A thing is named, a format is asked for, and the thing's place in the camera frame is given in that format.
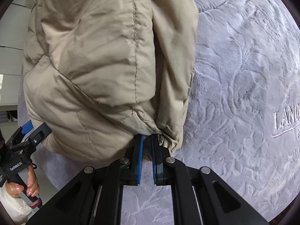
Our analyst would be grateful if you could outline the white wardrobe cabinet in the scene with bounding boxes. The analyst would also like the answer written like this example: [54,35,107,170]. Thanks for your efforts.
[1,0,34,122]

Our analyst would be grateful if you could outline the beige puffer jacket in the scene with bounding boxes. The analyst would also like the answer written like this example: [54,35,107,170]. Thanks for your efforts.
[23,0,198,163]

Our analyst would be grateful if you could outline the lavender embossed bed blanket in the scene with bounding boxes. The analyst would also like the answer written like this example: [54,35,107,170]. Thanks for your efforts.
[17,0,300,225]

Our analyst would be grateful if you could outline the person's left hand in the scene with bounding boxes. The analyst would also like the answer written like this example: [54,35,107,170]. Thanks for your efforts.
[4,165,40,199]

